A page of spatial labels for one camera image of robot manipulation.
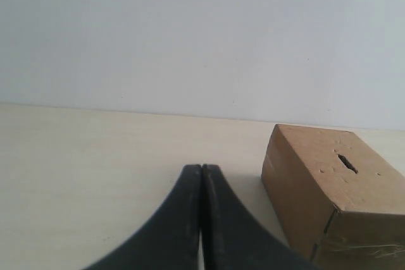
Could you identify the cardboard box with slot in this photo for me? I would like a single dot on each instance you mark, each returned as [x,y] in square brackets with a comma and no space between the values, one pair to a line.
[340,204]

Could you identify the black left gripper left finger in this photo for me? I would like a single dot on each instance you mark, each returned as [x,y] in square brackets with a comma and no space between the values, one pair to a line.
[170,237]

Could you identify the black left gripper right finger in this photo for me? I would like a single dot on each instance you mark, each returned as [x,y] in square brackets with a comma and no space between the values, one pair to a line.
[232,238]

